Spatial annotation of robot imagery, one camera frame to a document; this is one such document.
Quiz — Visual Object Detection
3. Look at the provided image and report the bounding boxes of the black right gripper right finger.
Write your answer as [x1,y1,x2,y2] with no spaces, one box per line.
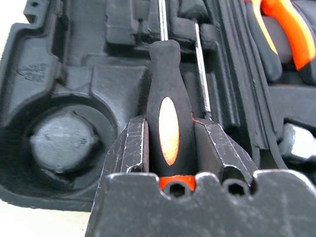
[194,121,259,187]

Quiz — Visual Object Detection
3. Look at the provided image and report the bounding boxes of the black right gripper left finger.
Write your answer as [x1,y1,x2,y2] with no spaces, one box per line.
[98,115,150,191]

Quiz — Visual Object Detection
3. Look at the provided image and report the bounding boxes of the black orange handled screwdriver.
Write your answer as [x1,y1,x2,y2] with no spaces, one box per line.
[146,0,197,192]

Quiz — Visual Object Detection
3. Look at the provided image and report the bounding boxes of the black plastic tool case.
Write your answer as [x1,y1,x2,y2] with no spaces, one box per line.
[0,0,316,213]

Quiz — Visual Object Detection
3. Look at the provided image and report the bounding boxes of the silver metal tool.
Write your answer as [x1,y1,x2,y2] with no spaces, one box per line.
[278,123,316,161]

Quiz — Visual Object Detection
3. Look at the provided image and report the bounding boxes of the orange black handled pliers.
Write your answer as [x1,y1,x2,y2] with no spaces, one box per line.
[243,0,316,85]

